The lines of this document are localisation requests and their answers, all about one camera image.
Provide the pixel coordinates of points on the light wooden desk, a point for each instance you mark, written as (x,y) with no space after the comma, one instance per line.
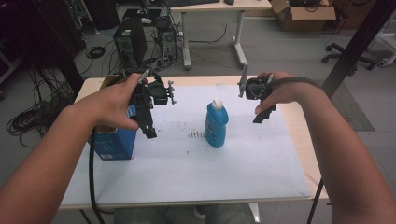
(218,4)

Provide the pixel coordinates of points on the black keyboard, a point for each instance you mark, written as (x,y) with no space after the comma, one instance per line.
(191,2)

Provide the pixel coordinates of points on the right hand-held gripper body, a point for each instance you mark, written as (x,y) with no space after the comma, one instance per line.
(255,88)

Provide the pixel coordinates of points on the black metal post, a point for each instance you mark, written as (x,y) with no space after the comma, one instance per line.
(358,46)

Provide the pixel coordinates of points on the black computer mouse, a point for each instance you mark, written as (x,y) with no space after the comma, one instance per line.
(229,2)

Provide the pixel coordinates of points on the person's legs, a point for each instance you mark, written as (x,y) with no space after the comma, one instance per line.
(149,216)

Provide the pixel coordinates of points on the person's left hand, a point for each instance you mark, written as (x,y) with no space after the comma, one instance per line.
(107,104)

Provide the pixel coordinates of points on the black computer tower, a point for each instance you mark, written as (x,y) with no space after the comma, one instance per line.
(130,43)

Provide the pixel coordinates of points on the blue bottle with white cap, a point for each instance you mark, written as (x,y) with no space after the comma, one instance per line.
(215,124)

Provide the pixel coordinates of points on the grey floor mat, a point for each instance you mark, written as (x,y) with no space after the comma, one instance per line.
(351,109)

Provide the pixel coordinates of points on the small grey computer case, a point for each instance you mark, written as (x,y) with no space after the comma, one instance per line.
(168,39)

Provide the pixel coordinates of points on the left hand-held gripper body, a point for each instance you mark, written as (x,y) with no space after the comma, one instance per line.
(158,91)

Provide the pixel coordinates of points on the white table mat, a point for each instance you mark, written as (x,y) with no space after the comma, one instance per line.
(202,174)

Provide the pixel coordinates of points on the open brown cardboard box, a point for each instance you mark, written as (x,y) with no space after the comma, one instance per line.
(303,18)

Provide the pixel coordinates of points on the black office chair base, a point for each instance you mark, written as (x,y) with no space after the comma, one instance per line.
(339,54)

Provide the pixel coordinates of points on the blue cardboard box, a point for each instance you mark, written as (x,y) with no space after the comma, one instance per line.
(115,144)

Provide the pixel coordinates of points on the person's right hand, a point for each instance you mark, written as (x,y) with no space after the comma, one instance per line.
(285,91)

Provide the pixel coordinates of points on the white device on floor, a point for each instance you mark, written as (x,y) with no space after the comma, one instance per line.
(387,46)

